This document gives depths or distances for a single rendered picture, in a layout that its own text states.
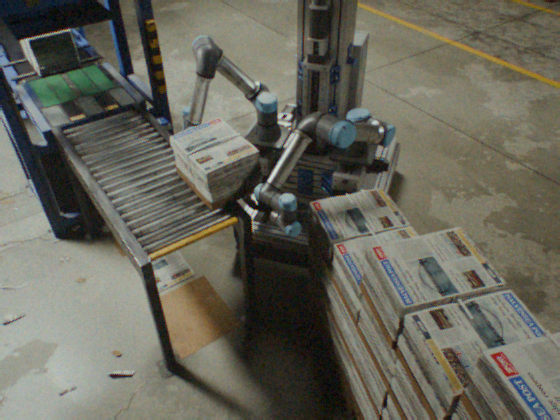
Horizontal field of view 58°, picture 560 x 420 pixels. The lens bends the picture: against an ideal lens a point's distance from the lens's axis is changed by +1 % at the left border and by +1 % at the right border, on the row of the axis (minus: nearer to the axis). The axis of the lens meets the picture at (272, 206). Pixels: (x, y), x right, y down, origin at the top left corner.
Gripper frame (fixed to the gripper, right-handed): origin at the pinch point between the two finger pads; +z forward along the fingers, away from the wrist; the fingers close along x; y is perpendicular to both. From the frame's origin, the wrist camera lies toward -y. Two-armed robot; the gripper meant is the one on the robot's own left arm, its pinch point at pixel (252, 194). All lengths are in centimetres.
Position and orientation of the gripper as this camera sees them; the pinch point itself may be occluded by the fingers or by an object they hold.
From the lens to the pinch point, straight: 246.1
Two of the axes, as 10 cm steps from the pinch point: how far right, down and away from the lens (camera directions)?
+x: -8.2, 3.9, -4.2
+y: -0.3, -7.6, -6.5
